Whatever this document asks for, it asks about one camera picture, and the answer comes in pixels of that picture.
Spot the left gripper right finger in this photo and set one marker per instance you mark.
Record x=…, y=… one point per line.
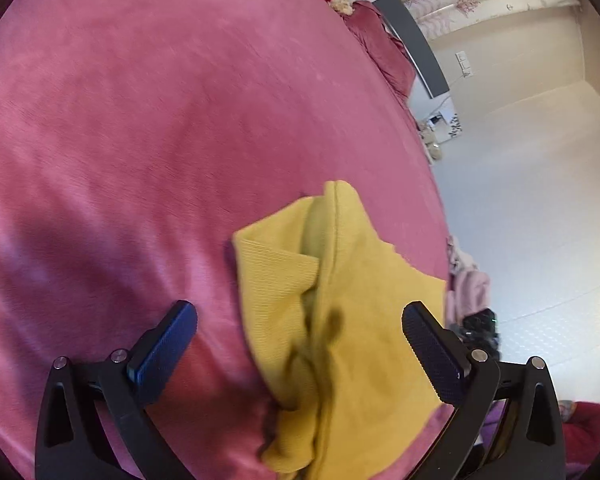
x=527, y=443

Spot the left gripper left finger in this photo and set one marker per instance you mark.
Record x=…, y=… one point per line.
x=70, y=441

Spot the mustard yellow sweater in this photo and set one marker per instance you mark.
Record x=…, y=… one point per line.
x=322, y=297

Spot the white bedside table right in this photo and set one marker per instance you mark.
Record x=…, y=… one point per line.
x=439, y=126

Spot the grey white bed headboard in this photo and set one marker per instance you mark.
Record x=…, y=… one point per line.
x=403, y=25

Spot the pink pillow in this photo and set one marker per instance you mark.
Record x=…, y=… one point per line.
x=388, y=53

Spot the pink fleece bed blanket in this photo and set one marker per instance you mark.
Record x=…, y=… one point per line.
x=136, y=137

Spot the small beige plush toy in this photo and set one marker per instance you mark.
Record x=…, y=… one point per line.
x=343, y=7

